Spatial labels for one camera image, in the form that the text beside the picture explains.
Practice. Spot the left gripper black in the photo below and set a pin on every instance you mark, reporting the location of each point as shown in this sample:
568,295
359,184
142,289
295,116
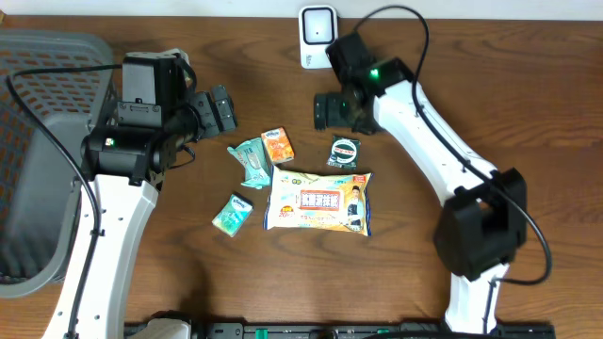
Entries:
215,116

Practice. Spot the teal wet-wipe packet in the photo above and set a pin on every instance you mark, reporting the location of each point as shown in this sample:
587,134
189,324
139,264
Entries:
251,155

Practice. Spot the black mounting rail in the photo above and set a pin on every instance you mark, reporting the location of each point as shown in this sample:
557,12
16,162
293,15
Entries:
264,331

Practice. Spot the green Kleenex tissue packet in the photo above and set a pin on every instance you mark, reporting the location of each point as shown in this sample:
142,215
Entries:
232,216

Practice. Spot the grey plastic basket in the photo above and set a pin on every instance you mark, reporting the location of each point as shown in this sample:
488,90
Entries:
65,79

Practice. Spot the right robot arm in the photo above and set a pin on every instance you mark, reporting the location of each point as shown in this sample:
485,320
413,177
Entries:
482,223

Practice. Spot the white barcode scanner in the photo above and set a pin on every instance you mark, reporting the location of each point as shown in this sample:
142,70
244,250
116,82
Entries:
318,29

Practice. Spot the large yellow snack bag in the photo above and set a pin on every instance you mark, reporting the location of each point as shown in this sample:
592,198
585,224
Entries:
324,202

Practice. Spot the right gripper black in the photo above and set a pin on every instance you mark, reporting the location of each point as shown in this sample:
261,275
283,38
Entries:
324,106

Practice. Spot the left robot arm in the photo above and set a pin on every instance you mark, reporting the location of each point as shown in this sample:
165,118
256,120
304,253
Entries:
125,162

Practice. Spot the orange tissue packet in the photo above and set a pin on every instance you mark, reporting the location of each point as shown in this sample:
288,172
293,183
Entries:
278,146

